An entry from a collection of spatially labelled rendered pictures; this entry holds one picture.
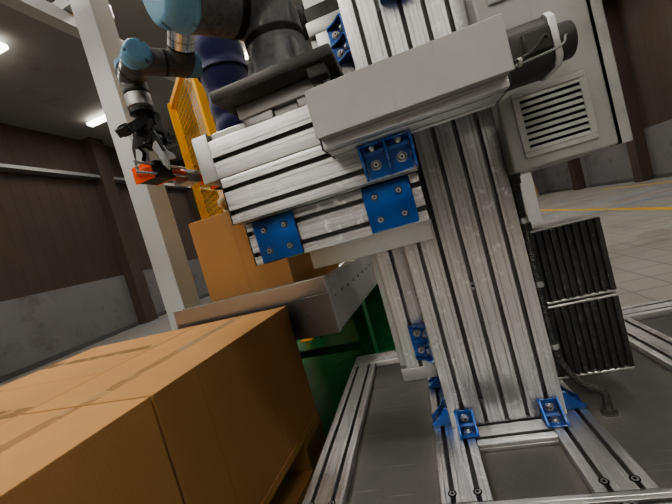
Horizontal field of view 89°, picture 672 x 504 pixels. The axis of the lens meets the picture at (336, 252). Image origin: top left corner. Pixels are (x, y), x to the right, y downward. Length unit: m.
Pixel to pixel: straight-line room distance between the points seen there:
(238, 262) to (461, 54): 1.14
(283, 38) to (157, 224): 1.96
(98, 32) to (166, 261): 1.51
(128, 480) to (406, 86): 0.76
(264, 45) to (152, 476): 0.80
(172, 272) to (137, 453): 1.82
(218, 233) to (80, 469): 0.97
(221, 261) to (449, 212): 0.99
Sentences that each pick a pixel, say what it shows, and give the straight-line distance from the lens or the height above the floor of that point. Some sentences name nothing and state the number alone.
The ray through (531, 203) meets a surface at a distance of 4.03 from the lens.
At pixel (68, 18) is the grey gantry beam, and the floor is 3.15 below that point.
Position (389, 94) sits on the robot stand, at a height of 0.90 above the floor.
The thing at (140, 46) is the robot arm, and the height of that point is 1.39.
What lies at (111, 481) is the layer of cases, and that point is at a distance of 0.75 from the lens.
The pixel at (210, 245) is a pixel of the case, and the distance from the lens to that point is 1.50.
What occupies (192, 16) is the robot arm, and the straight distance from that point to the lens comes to 0.71.
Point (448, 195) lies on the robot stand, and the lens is 0.81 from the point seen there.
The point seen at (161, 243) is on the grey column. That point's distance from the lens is 2.52.
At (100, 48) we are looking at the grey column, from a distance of 2.94.
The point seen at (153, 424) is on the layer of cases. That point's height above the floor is 0.49.
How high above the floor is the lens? 0.75
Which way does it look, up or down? 3 degrees down
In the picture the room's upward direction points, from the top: 16 degrees counter-clockwise
